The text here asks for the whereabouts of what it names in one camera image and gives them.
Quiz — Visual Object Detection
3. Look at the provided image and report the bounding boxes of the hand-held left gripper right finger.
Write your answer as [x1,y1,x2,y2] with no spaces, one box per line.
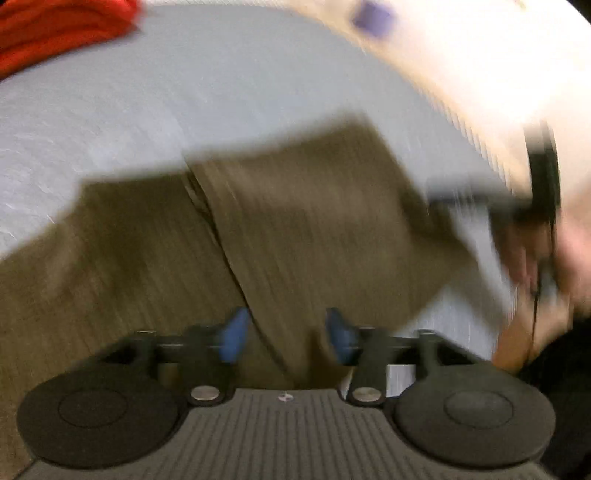
[323,307,486,408]

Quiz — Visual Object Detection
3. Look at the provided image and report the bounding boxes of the olive brown pants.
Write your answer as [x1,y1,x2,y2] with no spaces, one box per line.
[0,117,476,478]

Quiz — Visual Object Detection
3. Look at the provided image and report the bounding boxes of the dark cloth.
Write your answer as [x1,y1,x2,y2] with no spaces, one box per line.
[522,314,591,480]

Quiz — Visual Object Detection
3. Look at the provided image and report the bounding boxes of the person's right forearm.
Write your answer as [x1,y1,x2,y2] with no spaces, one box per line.
[556,203,591,324]

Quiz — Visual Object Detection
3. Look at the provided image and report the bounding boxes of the red folded blanket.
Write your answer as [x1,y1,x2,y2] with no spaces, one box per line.
[0,0,144,80]

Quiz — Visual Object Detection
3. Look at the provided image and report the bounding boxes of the grey quilted mattress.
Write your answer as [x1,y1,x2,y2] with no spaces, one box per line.
[0,4,513,398]

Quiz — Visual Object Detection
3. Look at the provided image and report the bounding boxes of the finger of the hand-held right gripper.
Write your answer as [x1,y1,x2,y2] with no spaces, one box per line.
[427,185,497,208]

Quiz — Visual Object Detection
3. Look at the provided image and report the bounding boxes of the purple object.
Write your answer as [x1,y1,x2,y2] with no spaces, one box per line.
[351,0,398,38]

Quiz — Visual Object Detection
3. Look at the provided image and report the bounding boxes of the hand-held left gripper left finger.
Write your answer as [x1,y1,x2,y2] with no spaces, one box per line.
[99,307,253,408]

